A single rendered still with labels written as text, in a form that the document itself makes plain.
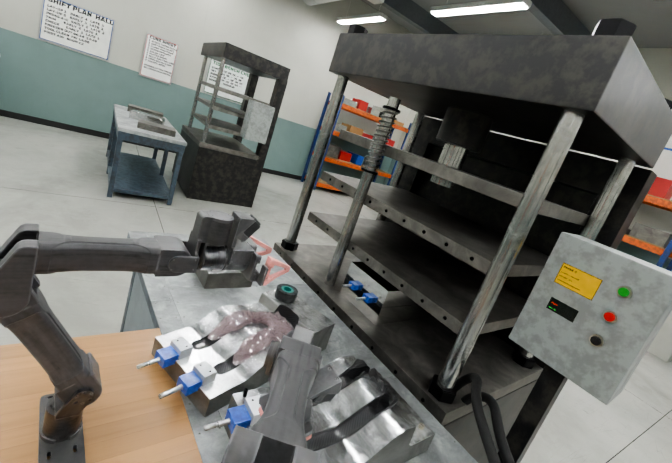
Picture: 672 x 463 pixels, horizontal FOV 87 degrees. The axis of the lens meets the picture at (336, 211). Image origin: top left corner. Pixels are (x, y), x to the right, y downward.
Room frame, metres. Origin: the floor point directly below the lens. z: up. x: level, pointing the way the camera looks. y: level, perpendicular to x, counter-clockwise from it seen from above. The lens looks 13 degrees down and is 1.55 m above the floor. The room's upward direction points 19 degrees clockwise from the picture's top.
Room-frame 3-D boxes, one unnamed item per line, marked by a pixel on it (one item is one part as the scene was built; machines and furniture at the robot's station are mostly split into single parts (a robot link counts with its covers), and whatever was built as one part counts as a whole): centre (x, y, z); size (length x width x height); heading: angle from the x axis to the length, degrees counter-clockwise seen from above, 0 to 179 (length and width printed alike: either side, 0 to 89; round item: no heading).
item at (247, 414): (0.64, 0.06, 0.89); 0.13 x 0.05 x 0.05; 131
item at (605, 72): (1.80, -0.46, 1.75); 1.30 x 0.84 x 0.61; 41
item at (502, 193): (1.84, -0.50, 1.51); 1.10 x 0.70 x 0.05; 41
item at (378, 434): (0.77, -0.18, 0.87); 0.50 x 0.26 x 0.14; 131
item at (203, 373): (0.72, 0.21, 0.85); 0.13 x 0.05 x 0.05; 148
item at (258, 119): (5.25, 1.91, 1.03); 1.54 x 0.94 x 2.06; 37
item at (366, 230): (1.83, -0.49, 1.01); 1.10 x 0.74 x 0.05; 41
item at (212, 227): (0.69, 0.25, 1.24); 0.12 x 0.09 x 0.12; 132
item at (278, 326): (0.98, 0.11, 0.90); 0.26 x 0.18 x 0.08; 148
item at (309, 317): (0.99, 0.12, 0.85); 0.50 x 0.26 x 0.11; 148
